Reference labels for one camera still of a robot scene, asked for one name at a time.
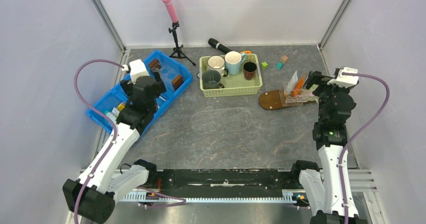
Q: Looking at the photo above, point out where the green cube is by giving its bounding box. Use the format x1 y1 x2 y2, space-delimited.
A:
261 62 268 69

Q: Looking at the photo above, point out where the green capped white tube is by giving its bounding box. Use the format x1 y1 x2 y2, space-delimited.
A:
104 111 117 124

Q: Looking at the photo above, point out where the yellow tube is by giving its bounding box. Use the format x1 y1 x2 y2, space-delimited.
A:
117 102 125 111

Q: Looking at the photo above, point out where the dark grey mug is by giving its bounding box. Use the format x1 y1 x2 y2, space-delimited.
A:
201 70 225 89

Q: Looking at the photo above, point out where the cream mug brown rim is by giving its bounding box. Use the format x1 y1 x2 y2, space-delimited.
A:
207 55 229 77

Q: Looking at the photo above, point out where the white toothpaste tube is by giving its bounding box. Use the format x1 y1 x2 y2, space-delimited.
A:
285 70 298 95

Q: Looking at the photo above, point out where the pale green ribbed mug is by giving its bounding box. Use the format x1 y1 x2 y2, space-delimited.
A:
308 84 319 102

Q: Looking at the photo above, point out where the brown oval wooden tray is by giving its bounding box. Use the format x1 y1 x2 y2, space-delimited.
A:
259 90 315 110

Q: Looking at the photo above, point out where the pale green plastic basket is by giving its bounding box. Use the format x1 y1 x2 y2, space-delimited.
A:
199 54 263 97

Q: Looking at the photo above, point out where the blue plastic divided bin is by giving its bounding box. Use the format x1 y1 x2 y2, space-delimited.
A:
94 50 193 129

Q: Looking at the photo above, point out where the teal block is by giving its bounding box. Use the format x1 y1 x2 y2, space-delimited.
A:
275 62 283 69

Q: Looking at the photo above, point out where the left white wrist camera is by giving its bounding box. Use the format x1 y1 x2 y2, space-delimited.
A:
120 59 150 84

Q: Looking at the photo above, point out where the clear textured toothbrush holder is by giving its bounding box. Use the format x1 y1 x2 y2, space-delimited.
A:
279 89 309 107

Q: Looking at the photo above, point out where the light blue mug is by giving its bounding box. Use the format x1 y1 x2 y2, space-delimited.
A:
225 51 247 76

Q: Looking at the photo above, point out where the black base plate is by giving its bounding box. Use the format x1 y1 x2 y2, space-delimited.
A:
138 169 304 199

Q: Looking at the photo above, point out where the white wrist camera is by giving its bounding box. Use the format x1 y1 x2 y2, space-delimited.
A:
120 59 150 84
327 67 359 88

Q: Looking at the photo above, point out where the pink microphone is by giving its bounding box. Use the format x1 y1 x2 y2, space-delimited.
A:
162 0 178 23

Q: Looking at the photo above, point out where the dark brown cup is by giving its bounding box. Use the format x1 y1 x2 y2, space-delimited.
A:
243 62 257 80

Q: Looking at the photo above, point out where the brown soap block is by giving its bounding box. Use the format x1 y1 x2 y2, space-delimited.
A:
171 74 184 90

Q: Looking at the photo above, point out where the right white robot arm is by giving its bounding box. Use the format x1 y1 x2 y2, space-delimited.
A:
290 67 367 223

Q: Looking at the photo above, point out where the black mini tripod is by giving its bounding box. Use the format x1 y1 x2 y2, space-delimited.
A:
168 22 196 66

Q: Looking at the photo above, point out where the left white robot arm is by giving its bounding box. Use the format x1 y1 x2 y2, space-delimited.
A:
62 76 166 223

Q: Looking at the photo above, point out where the orange toothpaste tube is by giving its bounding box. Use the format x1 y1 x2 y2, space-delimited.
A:
291 75 305 97

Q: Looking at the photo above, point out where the brown wooden block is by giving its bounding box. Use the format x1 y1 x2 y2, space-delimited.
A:
280 55 288 64

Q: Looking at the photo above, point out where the white comb cable duct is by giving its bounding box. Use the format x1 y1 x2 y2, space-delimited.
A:
121 190 297 204

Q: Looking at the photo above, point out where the clear oval acrylic tray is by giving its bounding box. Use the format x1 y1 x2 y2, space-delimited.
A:
190 107 254 135

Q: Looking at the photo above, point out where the black microphone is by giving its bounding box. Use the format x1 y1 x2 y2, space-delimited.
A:
208 38 232 54

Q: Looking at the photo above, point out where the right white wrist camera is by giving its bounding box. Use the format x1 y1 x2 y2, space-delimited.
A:
327 67 359 88

